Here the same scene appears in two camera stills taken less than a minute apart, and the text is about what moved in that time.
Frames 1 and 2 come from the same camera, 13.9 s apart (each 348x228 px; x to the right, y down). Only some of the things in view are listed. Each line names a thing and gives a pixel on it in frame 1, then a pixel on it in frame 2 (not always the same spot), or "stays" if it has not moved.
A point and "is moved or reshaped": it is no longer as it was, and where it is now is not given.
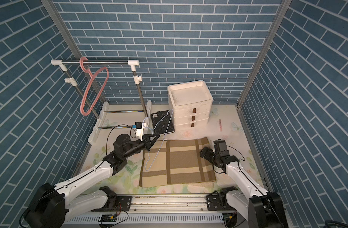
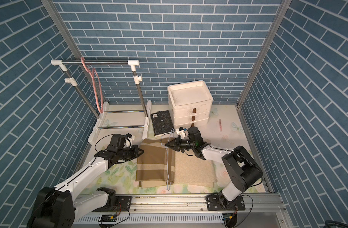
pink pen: [220, 128] stays
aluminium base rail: [156, 211] stays
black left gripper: [146, 143] → [135, 147]
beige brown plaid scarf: [176, 161] is moved or reshaped
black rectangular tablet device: [162, 122] stays
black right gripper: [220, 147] → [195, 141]
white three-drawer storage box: [190, 103] stays
